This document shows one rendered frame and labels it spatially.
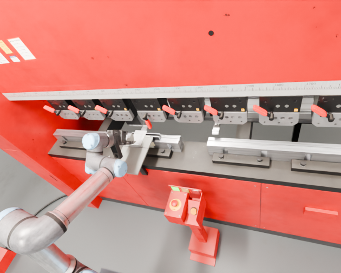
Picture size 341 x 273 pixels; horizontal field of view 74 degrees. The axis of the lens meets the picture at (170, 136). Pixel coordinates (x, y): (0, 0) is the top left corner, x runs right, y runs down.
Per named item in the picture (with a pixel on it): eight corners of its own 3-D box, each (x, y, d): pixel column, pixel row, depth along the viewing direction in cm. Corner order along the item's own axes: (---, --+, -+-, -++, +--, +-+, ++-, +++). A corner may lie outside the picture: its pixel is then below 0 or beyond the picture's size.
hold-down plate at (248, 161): (212, 163, 130) (211, 160, 128) (214, 155, 133) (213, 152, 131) (269, 168, 118) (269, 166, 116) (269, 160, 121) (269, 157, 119)
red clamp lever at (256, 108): (254, 108, 88) (274, 119, 90) (255, 101, 90) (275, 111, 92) (251, 110, 90) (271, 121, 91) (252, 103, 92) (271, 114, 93)
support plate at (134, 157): (111, 171, 132) (110, 170, 131) (129, 136, 147) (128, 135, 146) (137, 175, 125) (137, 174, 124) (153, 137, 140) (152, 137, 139)
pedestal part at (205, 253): (189, 259, 181) (186, 255, 173) (196, 228, 195) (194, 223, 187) (214, 266, 174) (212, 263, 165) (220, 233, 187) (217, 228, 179)
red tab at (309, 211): (303, 214, 129) (305, 209, 124) (303, 211, 130) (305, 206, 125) (334, 220, 123) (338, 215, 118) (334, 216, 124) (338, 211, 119)
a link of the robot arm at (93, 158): (97, 177, 102) (100, 153, 101) (80, 171, 107) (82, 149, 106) (110, 174, 109) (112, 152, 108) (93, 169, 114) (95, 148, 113)
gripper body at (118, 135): (129, 130, 126) (115, 130, 115) (128, 145, 126) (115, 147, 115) (117, 130, 129) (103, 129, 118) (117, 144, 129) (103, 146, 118)
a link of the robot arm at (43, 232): (22, 252, 65) (125, 154, 100) (1, 238, 70) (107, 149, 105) (39, 273, 71) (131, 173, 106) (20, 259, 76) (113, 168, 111)
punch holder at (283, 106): (258, 124, 100) (258, 97, 88) (260, 111, 105) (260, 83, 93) (297, 125, 94) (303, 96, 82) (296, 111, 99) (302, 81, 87)
